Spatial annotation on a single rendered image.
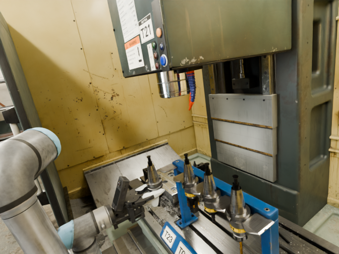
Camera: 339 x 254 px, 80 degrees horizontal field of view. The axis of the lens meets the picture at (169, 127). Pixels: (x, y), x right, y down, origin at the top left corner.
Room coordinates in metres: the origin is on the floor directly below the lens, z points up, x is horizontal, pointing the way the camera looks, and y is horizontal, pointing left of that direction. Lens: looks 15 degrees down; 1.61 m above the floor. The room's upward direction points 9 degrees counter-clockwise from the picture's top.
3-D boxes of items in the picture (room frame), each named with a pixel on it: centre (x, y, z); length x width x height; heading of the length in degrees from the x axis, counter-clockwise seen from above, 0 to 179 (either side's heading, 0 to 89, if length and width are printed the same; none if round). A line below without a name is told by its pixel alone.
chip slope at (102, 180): (1.59, 0.27, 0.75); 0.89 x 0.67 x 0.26; 119
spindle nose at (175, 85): (1.01, -0.06, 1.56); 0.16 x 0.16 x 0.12
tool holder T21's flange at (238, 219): (0.46, -0.15, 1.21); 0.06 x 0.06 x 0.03
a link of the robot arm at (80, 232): (0.55, 0.34, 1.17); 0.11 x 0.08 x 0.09; 119
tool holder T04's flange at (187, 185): (0.66, -0.04, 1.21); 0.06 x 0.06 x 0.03
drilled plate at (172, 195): (1.11, 0.02, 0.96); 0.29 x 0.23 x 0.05; 29
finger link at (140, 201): (0.63, 0.14, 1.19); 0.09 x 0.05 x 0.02; 106
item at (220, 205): (0.51, -0.12, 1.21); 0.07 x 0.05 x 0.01; 119
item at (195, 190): (0.61, -0.07, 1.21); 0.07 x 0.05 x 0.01; 119
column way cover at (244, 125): (1.23, -0.44, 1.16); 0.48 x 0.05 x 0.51; 29
